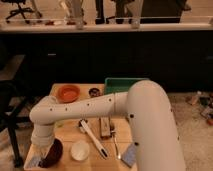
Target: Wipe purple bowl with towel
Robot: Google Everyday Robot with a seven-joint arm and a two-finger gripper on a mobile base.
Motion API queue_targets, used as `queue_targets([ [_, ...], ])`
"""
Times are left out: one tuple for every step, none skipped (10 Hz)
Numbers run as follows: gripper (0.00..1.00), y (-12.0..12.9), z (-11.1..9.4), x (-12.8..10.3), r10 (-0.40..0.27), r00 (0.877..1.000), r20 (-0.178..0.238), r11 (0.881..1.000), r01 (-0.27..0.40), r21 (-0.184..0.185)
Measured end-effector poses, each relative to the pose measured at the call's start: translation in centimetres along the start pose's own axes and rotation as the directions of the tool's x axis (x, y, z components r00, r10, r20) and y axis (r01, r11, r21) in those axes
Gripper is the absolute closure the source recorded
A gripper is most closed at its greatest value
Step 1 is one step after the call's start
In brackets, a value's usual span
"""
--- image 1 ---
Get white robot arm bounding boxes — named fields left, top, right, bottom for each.
left=30, top=80, right=186, bottom=171

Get metal fork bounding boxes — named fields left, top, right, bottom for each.
left=111, top=131, right=121, bottom=160

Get black office chair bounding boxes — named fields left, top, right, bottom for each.
left=1, top=0, right=42, bottom=24

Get small white bowl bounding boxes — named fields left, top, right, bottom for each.
left=70, top=140, right=90, bottom=161

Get orange bowl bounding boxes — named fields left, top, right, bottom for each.
left=56, top=85, right=80, bottom=103

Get wooden block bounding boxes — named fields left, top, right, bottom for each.
left=99, top=117, right=110, bottom=138

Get dark purple bowl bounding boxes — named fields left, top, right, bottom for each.
left=39, top=139, right=63, bottom=168

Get green plastic bin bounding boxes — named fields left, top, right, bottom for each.
left=104, top=77, right=141, bottom=94

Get small dark cup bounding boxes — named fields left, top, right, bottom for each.
left=89, top=88, right=101, bottom=98

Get black side stand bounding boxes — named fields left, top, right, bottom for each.
left=0, top=81, right=30, bottom=168

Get light blue towel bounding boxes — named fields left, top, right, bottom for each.
left=26, top=156, right=41, bottom=168

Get blue sponge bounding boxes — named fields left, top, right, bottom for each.
left=121, top=144, right=136, bottom=168

